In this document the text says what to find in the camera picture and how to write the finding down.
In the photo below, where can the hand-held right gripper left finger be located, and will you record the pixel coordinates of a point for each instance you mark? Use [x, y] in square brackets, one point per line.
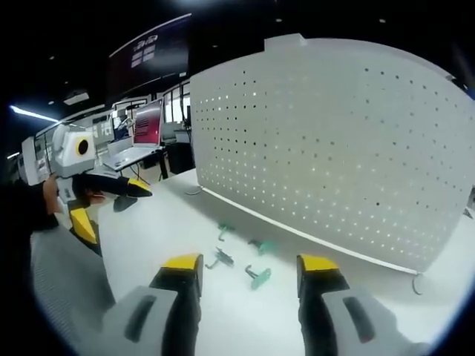
[174, 296]

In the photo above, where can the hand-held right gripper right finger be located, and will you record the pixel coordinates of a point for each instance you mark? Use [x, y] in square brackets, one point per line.
[323, 304]

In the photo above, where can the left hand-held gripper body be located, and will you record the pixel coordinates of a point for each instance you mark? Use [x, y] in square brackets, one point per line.
[70, 148]

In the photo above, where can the green hook assembly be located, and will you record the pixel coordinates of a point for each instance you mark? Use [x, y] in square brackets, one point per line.
[222, 257]
[259, 277]
[264, 246]
[223, 230]

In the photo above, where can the white perforated mounting plate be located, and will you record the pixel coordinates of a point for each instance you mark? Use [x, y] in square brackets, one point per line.
[326, 155]

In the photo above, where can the person's left hand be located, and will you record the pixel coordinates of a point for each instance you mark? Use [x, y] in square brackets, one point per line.
[50, 194]

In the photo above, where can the ceiling light strip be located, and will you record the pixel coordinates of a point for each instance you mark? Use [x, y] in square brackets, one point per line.
[31, 113]

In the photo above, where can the open silver laptop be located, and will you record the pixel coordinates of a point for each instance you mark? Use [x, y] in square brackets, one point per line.
[144, 130]

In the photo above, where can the grey clothing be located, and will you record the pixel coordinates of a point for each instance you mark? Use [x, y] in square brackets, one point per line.
[67, 289]

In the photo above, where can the large dark wall screen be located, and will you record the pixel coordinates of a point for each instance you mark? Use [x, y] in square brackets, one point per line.
[148, 55]

